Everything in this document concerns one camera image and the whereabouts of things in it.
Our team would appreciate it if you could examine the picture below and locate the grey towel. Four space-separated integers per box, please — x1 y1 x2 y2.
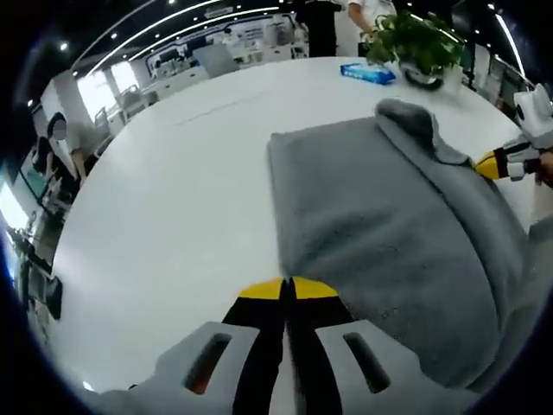
265 98 546 391

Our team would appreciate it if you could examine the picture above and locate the person's right hand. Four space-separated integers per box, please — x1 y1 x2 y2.
533 150 553 188

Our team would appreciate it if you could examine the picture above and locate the potted green plant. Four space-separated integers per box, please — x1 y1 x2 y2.
365 10 467 93

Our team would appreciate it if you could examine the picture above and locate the blue wet wipes packet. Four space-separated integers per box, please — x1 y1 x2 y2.
339 61 397 87

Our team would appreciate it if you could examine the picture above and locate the small black case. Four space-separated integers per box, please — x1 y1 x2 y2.
44 276 64 322

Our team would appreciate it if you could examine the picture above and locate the grey office chair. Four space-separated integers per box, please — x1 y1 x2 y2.
191 42 241 80

